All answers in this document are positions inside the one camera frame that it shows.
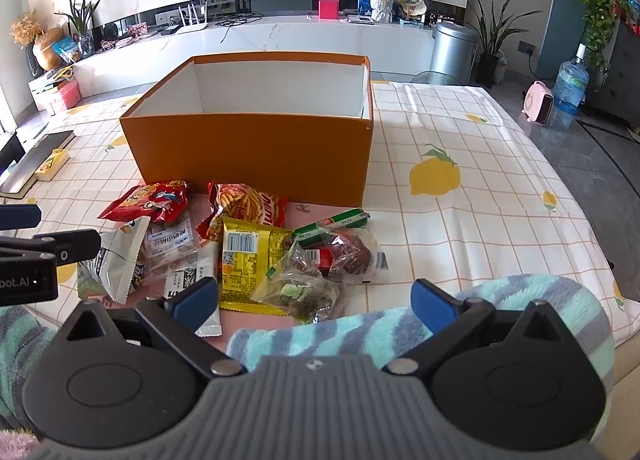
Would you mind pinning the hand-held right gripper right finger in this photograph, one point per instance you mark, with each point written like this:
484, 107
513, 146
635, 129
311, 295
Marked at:
432, 305

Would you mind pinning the red box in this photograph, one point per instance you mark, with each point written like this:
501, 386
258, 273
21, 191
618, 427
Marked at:
328, 8

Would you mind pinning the white marble media console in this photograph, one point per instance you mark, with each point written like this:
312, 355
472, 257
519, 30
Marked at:
300, 40

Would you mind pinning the orange cardboard box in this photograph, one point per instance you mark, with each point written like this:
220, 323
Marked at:
250, 155

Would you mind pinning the red cartoon snack packet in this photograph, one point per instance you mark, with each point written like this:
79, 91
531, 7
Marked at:
145, 202

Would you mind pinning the white router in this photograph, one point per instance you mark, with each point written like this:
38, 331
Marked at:
192, 20

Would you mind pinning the wall socket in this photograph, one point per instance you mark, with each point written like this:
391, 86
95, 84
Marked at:
527, 48

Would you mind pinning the clear biscuit packet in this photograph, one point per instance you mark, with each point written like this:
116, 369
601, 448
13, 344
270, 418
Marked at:
170, 245

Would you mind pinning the clear packet with brown bun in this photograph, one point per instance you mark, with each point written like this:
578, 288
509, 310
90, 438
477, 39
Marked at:
350, 250

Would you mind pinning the golden vase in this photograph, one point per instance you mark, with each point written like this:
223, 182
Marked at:
47, 55

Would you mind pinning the white green snack packet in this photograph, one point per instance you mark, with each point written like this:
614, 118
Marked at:
117, 260

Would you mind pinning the yellow case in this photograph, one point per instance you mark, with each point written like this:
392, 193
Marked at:
52, 165

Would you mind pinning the metal trash can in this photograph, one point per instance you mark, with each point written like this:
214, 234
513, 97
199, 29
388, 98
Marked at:
452, 55

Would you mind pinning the black book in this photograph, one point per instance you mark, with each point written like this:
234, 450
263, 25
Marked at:
35, 155

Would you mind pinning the lemon print tablecloth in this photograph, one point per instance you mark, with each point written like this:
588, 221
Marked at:
475, 240

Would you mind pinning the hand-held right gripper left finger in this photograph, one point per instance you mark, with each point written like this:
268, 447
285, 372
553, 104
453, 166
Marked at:
192, 297

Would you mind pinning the red yellow fries packet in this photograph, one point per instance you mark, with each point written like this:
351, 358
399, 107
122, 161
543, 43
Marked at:
250, 205

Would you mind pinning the clear packet with green filling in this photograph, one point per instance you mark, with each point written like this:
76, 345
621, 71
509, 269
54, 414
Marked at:
295, 290

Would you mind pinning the person's striped fuzzy clothing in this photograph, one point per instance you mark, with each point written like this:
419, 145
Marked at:
350, 335

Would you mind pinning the pink box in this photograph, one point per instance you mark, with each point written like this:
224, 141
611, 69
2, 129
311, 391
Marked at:
65, 96

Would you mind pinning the pink mat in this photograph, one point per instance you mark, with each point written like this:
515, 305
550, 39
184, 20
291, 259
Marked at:
250, 322

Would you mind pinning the blue water bottle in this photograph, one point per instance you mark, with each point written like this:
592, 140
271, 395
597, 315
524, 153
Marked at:
570, 85

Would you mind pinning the green sausage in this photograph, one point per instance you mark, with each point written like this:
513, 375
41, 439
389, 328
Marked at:
330, 225

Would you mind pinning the blue snack bag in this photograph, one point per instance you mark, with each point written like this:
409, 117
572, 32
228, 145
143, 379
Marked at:
67, 49

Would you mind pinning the trailing green plant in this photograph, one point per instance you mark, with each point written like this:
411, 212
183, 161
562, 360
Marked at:
600, 10

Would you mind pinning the pink heater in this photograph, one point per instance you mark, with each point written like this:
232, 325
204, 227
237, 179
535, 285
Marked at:
537, 105

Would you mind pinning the person's left forearm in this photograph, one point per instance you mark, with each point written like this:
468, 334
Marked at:
20, 355

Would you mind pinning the dried orange flowers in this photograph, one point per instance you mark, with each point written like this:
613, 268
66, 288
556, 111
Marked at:
27, 27

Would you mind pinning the green potted plant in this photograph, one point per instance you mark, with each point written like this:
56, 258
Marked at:
80, 15

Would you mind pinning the teddy bear in white pot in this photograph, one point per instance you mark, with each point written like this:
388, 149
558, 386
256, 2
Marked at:
384, 2

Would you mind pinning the yellow snack packet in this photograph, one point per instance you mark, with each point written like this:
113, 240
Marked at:
245, 260

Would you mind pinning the potted snake plant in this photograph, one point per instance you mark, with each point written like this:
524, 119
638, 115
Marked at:
490, 40

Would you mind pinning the red bar packet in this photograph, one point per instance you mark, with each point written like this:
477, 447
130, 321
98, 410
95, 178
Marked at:
320, 257

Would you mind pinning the white box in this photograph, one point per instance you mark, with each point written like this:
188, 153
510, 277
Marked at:
40, 90

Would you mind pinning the dark cabinet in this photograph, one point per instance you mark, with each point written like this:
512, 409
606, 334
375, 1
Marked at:
620, 80

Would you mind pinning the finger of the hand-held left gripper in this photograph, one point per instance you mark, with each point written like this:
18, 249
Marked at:
20, 216
75, 245

